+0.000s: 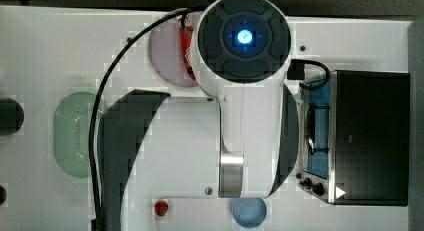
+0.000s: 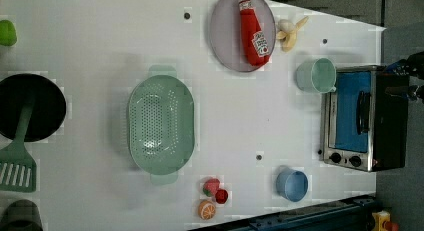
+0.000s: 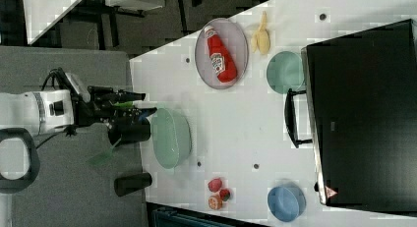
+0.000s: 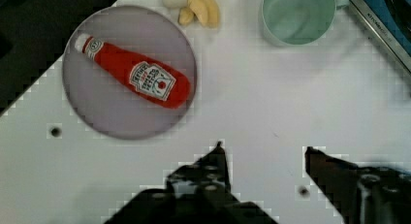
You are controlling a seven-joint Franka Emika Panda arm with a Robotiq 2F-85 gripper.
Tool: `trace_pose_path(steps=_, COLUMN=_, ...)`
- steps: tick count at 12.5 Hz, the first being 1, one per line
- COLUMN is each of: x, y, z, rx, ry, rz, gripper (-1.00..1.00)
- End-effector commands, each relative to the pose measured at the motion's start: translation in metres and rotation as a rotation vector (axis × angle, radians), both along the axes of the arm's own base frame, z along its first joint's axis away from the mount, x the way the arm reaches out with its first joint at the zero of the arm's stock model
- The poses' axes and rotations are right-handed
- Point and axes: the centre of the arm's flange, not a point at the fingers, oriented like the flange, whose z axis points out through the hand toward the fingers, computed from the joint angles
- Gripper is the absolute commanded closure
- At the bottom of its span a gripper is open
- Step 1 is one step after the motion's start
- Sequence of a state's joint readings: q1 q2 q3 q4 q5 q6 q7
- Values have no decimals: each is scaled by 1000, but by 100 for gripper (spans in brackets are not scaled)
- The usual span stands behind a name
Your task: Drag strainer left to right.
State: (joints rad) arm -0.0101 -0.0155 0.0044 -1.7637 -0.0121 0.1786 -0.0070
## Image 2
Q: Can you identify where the green oval plastic strainer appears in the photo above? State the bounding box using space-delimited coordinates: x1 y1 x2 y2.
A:
127 64 195 186

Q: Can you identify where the pink toy strawberry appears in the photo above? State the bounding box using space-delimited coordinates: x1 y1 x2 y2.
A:
202 178 220 197

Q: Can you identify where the red toy strawberry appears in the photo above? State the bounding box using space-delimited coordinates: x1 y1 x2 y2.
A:
215 189 228 204

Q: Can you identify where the grey round plate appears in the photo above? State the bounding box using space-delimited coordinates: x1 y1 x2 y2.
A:
209 0 276 72

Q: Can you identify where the red ketchup bottle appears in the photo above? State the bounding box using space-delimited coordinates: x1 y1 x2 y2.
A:
238 0 270 67

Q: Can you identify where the toy orange half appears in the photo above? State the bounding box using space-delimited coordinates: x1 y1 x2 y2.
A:
198 200 216 220

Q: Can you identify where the peeled toy banana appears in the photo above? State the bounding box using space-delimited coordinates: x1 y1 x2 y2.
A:
276 16 309 52

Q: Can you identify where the blue cup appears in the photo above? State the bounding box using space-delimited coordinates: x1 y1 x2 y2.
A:
275 166 309 202

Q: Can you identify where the light green mug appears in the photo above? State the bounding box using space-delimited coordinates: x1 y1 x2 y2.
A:
296 58 336 94

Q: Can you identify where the silver toaster oven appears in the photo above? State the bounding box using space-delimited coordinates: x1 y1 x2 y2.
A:
321 65 409 172

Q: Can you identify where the black frying pan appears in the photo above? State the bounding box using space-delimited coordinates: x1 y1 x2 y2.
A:
0 74 67 142

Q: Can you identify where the yellow emergency stop button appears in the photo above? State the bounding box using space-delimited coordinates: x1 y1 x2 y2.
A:
372 211 399 231

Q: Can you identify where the green slotted spatula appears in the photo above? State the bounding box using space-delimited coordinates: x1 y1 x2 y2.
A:
0 101 37 193

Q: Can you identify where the bright green cup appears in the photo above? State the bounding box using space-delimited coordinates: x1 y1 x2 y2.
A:
0 20 17 46

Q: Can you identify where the dark grey cup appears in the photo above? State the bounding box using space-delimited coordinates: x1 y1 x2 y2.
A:
0 199 43 231

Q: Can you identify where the blue metal frame rail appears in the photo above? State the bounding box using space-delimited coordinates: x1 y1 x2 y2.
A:
191 195 382 231

